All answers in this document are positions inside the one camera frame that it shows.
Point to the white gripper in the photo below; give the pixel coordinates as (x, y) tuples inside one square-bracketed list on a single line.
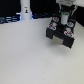
[(73, 8)]

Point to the green-lidded kcup pod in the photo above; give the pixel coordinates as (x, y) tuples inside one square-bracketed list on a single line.
[(65, 14)]

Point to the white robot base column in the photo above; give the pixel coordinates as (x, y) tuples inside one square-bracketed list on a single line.
[(26, 13)]

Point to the black kcup holder drawer box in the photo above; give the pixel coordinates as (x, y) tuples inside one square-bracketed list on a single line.
[(62, 34)]

